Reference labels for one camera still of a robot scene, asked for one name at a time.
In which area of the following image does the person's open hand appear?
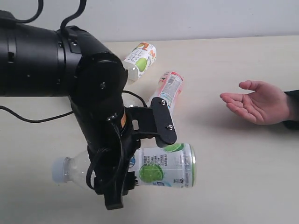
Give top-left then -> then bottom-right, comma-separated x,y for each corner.
220,80 -> 290,125

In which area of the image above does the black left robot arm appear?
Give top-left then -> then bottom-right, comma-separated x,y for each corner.
0,11 -> 157,210

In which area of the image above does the lime label clear bottle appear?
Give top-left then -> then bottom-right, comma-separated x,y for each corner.
51,143 -> 196,189

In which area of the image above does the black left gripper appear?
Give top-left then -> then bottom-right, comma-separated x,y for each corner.
86,106 -> 156,210

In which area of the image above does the green apple label bottle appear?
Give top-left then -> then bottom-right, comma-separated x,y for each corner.
122,42 -> 157,81

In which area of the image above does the black sleeved forearm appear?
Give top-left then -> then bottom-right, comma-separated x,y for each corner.
283,90 -> 299,131

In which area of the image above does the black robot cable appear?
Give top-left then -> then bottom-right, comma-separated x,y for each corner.
0,0 -> 150,191

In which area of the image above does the pink label black-cap bottle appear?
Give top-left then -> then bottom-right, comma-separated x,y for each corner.
145,70 -> 185,117

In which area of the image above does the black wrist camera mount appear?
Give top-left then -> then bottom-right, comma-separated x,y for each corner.
150,97 -> 177,148

